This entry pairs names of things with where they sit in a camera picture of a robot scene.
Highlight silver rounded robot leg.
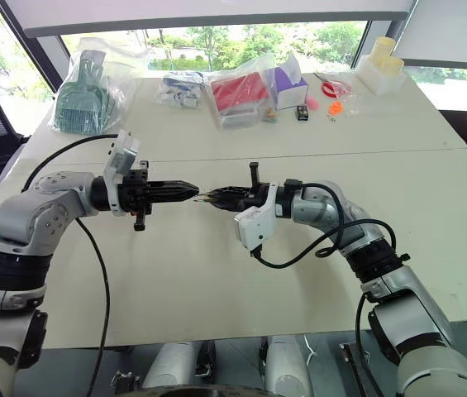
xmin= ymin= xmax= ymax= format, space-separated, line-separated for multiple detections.
xmin=141 ymin=342 xmax=198 ymax=390
xmin=263 ymin=334 xmax=314 ymax=397

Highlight cream plastic cylinder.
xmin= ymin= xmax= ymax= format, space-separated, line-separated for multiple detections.
xmin=370 ymin=36 xmax=396 ymax=64
xmin=381 ymin=55 xmax=406 ymax=79

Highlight white cable tie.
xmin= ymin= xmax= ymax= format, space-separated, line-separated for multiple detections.
xmin=303 ymin=334 xmax=321 ymax=375

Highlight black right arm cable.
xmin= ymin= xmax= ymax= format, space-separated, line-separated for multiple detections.
xmin=250 ymin=181 xmax=410 ymax=397

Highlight dark window frame post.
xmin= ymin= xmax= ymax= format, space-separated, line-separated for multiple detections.
xmin=0 ymin=0 xmax=74 ymax=96
xmin=350 ymin=0 xmax=421 ymax=69

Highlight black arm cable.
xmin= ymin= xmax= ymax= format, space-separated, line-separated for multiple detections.
xmin=21 ymin=132 xmax=119 ymax=397
xmin=250 ymin=181 xmax=410 ymax=397

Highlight large clear plastic bag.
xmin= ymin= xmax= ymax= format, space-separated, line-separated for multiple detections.
xmin=50 ymin=36 xmax=152 ymax=136

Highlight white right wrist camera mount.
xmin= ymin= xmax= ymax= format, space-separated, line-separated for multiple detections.
xmin=233 ymin=184 xmax=279 ymax=252

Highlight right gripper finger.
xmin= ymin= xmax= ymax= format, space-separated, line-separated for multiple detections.
xmin=212 ymin=185 xmax=251 ymax=199
xmin=212 ymin=196 xmax=248 ymax=213

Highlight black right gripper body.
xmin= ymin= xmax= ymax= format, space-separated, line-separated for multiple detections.
xmin=236 ymin=161 xmax=276 ymax=213

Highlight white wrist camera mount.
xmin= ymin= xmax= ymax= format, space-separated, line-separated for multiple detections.
xmin=103 ymin=129 xmax=141 ymax=218
xmin=233 ymin=184 xmax=279 ymax=252

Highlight clear bag around red box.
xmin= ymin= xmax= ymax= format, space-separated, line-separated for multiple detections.
xmin=205 ymin=52 xmax=279 ymax=132

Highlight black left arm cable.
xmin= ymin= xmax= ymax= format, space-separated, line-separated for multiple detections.
xmin=21 ymin=132 xmax=119 ymax=397

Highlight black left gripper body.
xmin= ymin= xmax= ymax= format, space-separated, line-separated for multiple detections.
xmin=117 ymin=160 xmax=155 ymax=232

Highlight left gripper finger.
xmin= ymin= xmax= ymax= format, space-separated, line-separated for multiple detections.
xmin=147 ymin=190 xmax=200 ymax=204
xmin=147 ymin=179 xmax=199 ymax=193

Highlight white block holder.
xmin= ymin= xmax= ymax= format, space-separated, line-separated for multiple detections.
xmin=354 ymin=53 xmax=407 ymax=97

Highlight bag of white blue parts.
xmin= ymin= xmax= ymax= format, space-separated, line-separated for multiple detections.
xmin=154 ymin=70 xmax=206 ymax=110

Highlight green plastic dustpan set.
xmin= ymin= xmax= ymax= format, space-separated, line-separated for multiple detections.
xmin=54 ymin=50 xmax=115 ymax=135

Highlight small black clamp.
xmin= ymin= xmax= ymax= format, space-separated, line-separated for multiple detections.
xmin=110 ymin=370 xmax=141 ymax=395

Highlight black flat bracket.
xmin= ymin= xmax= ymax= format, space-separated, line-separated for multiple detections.
xmin=337 ymin=342 xmax=384 ymax=397

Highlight red handled scissors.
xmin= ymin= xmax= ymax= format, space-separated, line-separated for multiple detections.
xmin=312 ymin=70 xmax=352 ymax=99

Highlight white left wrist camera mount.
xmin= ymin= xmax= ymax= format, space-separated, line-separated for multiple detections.
xmin=103 ymin=129 xmax=141 ymax=218

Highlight purple white tissue box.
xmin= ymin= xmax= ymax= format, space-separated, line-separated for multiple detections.
xmin=272 ymin=53 xmax=311 ymax=112

